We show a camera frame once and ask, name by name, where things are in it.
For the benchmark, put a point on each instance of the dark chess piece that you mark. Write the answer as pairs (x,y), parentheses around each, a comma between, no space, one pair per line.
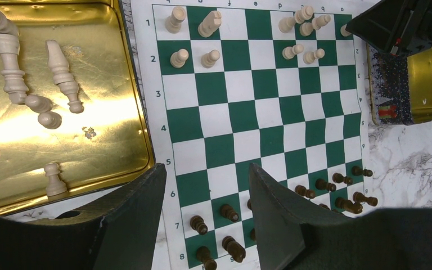
(361,198)
(349,206)
(322,184)
(203,254)
(252,235)
(359,171)
(324,206)
(197,224)
(304,192)
(249,204)
(228,212)
(339,178)
(235,250)

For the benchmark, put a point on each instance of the green white chess board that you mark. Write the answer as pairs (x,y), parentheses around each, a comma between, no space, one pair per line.
(299,122)

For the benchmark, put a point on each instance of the right gold metal tin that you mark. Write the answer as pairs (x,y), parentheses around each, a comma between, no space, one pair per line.
(400,88)

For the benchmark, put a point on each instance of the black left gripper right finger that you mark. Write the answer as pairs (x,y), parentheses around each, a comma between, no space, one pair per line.
(295,233)

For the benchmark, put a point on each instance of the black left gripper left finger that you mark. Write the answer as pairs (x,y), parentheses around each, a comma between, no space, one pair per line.
(116,231)

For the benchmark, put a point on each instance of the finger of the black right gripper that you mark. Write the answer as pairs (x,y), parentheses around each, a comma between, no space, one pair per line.
(398,28)

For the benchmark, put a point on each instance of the left gold metal tin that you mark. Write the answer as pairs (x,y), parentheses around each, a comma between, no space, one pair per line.
(105,145)

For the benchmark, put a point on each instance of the gold metal tin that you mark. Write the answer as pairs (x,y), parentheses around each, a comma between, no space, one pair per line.
(105,145)
(400,88)

